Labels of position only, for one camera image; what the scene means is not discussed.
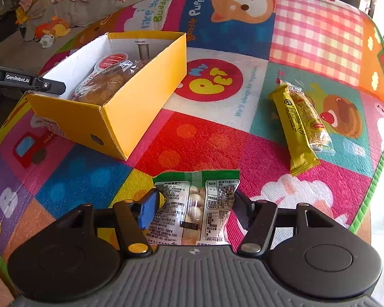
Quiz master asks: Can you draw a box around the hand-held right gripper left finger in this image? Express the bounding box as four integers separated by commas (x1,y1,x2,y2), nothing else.
66,188,161,258

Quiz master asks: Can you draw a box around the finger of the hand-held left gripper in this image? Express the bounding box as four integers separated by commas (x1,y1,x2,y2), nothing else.
35,77,67,96

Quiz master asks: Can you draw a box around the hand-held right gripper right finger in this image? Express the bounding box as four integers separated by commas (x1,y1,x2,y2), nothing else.
233,189,342,257

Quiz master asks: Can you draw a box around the green snack packet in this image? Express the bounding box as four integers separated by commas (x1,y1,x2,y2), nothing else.
145,169,241,247

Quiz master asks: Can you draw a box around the brown pastry packet red label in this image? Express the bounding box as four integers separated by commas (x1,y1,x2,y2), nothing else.
72,52,132,102

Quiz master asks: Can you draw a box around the yellow cardboard box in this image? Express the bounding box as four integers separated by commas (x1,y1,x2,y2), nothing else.
26,31,188,161

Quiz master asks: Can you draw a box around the small white toy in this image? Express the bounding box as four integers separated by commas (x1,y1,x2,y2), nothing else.
40,34,56,49

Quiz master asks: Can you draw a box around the orange yellow plush toy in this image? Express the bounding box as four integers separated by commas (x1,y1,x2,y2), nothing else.
35,16,72,39

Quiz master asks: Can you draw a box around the yellow snack bar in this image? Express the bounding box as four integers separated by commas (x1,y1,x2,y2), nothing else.
268,83,321,177

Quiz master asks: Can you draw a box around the sesame bar in clear packet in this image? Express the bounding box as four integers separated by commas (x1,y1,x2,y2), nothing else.
286,81,336,155

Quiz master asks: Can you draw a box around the colourful cartoon play mat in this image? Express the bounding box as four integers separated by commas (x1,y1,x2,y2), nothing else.
0,0,384,264

